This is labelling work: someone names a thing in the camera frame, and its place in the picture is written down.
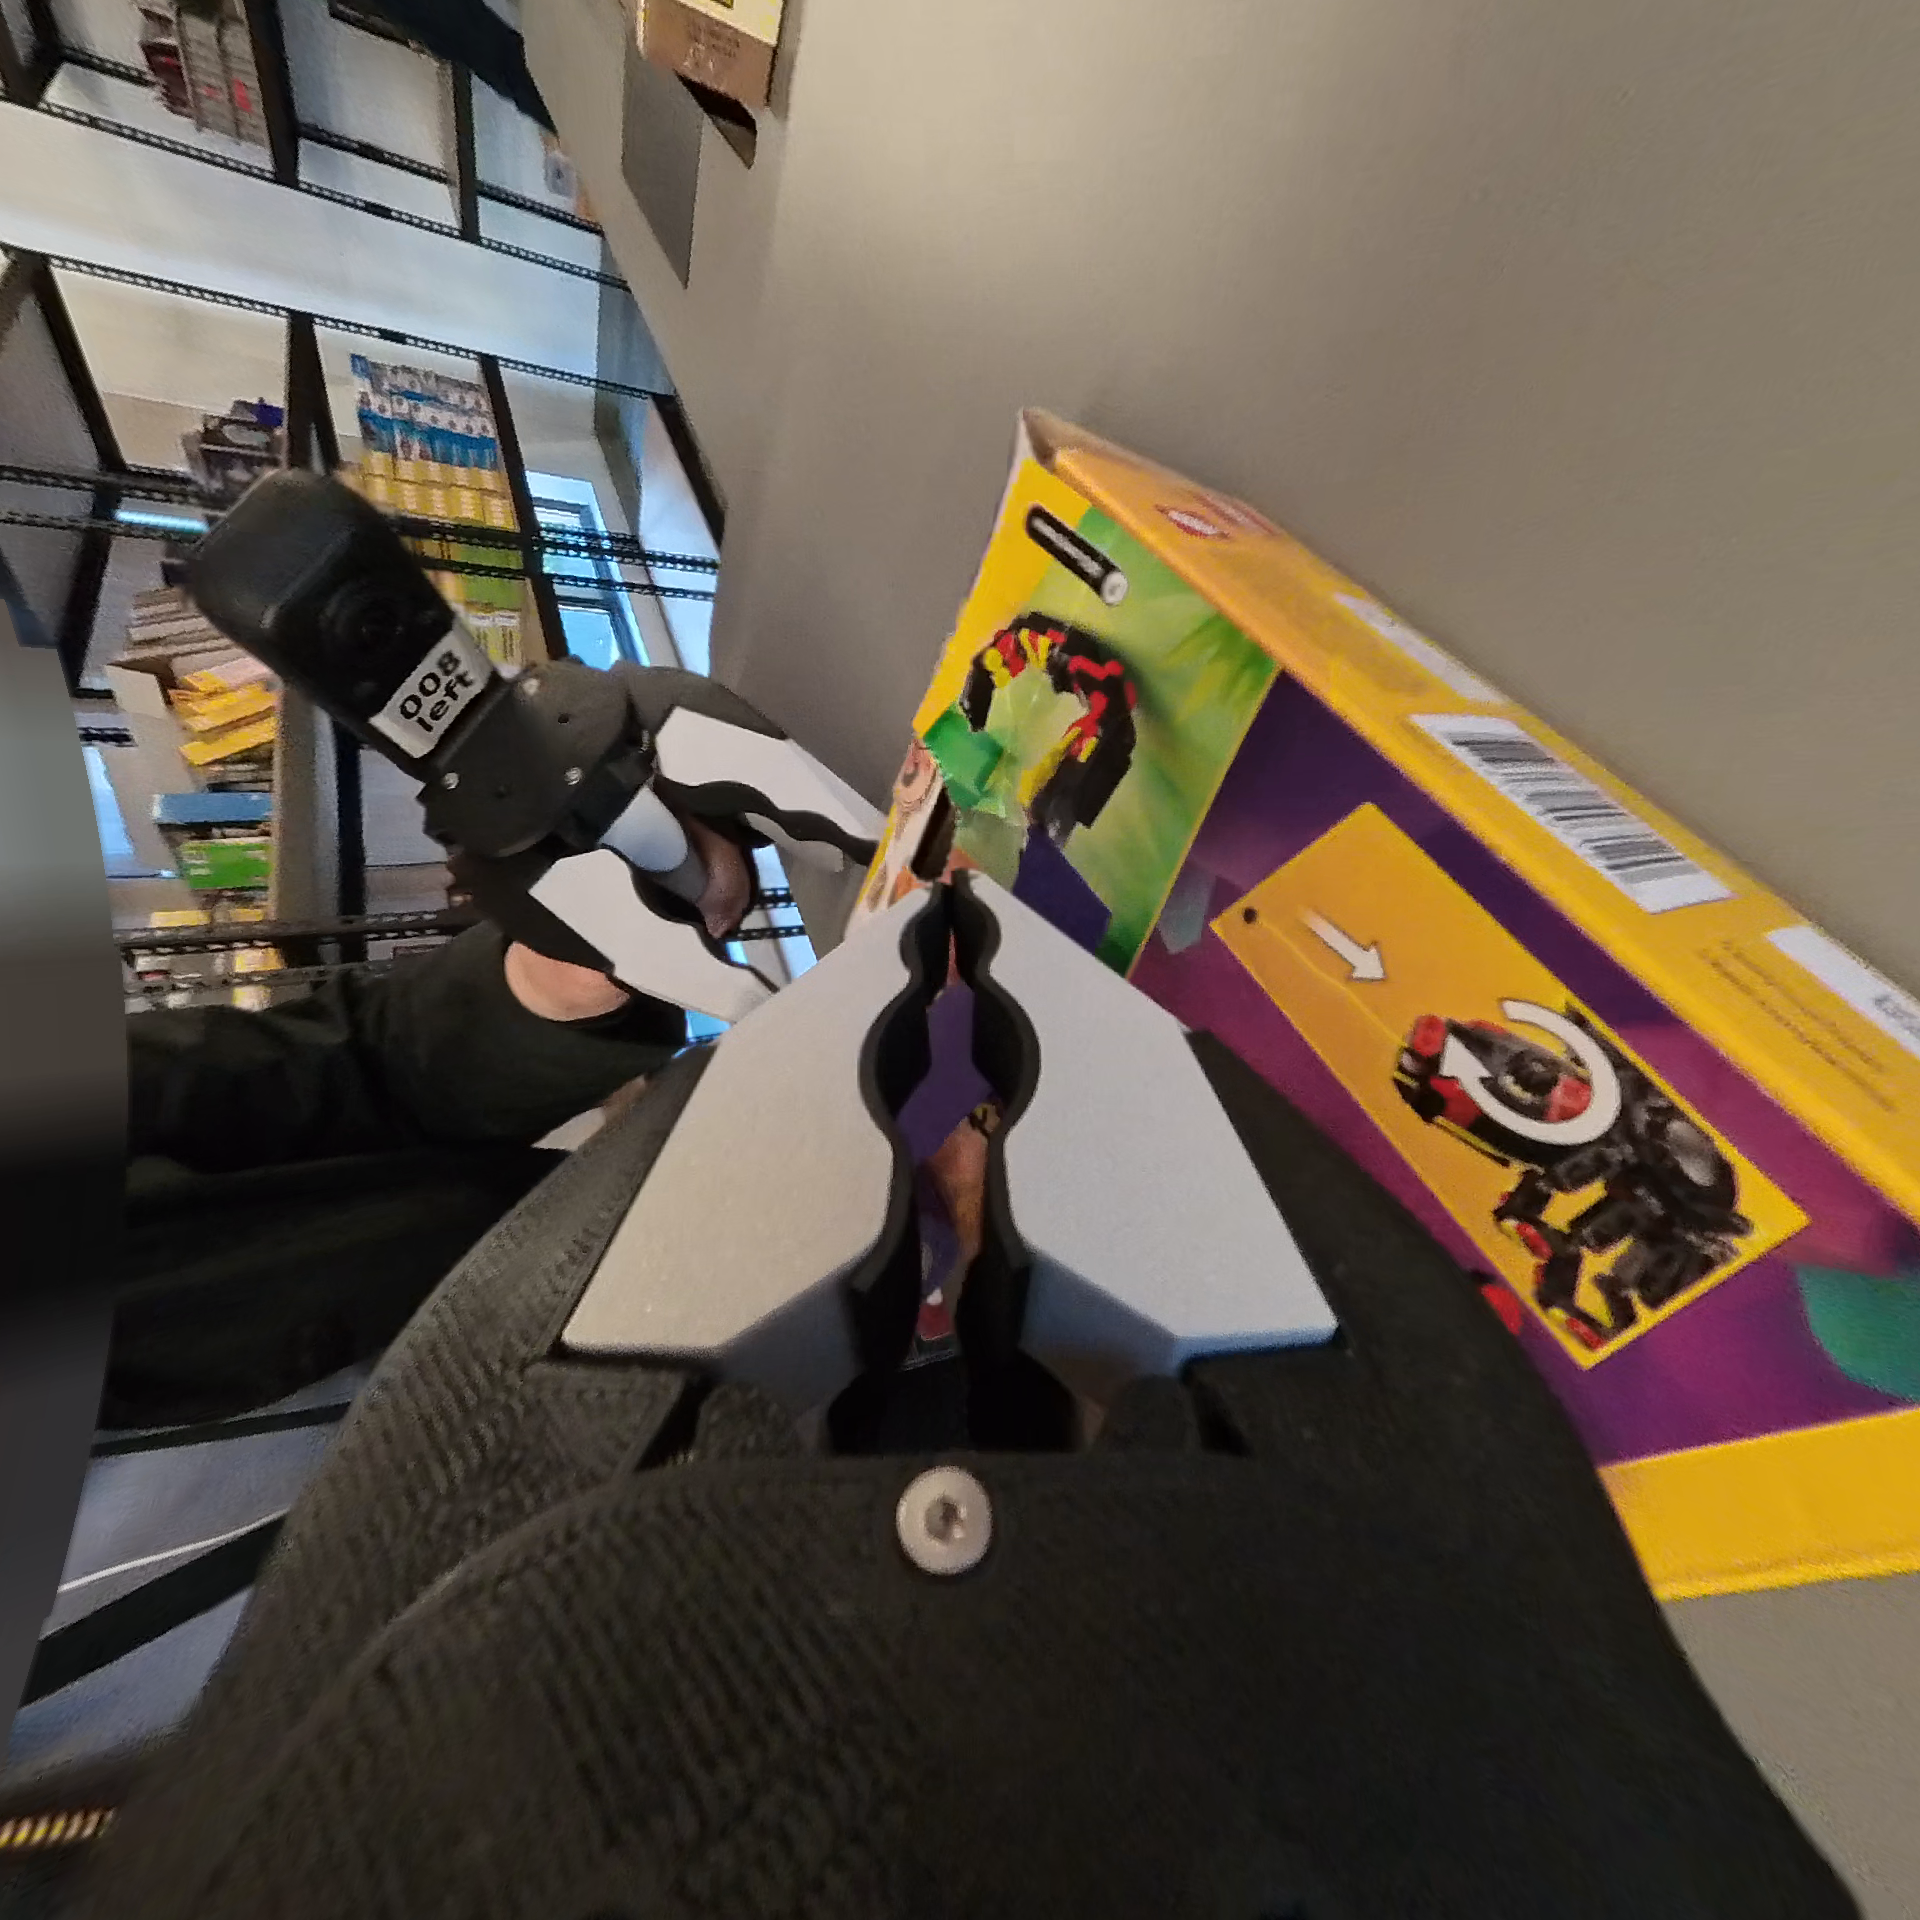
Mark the yellow purple toy set box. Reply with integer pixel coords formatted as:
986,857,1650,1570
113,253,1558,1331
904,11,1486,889
843,407,1920,1599

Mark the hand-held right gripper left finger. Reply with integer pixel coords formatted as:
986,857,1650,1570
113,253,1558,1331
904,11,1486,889
558,881,958,1400

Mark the person's left hand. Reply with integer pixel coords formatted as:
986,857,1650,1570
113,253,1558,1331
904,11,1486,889
501,831,764,1026

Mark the person's left forearm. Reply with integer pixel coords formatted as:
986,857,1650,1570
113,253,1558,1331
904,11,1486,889
125,921,692,1163

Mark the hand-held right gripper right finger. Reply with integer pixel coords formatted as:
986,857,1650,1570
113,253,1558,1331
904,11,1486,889
955,873,1339,1385

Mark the stack of blue yellow boxes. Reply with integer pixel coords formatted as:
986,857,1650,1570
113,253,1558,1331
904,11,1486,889
348,351,529,665

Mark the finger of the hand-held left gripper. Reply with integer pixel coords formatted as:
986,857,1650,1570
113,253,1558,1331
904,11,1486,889
475,840,785,1030
622,665,890,871

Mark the person's white shirt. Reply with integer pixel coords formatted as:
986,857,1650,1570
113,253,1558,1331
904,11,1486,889
60,1446,361,1652

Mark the brown cardboard box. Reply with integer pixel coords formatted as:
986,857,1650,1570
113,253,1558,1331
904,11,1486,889
636,0,791,116

